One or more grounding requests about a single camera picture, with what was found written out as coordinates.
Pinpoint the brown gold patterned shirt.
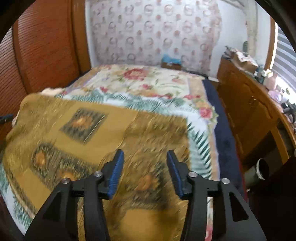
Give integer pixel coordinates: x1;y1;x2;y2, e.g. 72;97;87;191
2;93;191;241

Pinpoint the navy blue bed cover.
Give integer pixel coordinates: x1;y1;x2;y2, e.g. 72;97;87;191
203;78;246;198

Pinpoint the grey cylindrical waste bin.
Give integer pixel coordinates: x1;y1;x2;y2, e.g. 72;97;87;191
244;158;270;189

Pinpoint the white palm leaf blanket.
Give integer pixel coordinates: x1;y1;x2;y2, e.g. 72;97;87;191
0;89;213;235

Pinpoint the brown louvered wardrobe door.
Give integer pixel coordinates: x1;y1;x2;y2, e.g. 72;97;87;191
1;1;91;140

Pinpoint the wooden cabinet sideboard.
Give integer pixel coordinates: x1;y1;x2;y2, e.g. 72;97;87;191
217;57;295;163

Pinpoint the spare black gripper on cabinet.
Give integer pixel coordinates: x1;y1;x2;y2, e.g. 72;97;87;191
281;100;296;123

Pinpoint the pale pink plastic bag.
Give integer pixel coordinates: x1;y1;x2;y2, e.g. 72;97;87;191
268;90;282;103

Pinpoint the floral rose bed blanket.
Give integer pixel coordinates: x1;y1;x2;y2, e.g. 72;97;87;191
62;64;220;241

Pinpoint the pink bottle on cabinet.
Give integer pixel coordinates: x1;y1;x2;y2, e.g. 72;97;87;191
265;73;278;91

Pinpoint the open cardboard box on cabinet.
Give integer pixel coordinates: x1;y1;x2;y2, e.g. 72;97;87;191
233;51;259;73

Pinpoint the cardboard box with blue cloth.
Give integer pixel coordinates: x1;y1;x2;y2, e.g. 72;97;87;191
161;54;182;70

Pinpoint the striped window blind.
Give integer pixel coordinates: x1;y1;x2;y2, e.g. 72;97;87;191
273;25;296;91

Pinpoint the pink circle patterned curtain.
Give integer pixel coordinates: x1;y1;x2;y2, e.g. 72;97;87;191
85;1;222;74

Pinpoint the cream tied window curtain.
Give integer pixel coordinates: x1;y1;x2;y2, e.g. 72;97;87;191
244;0;258;57

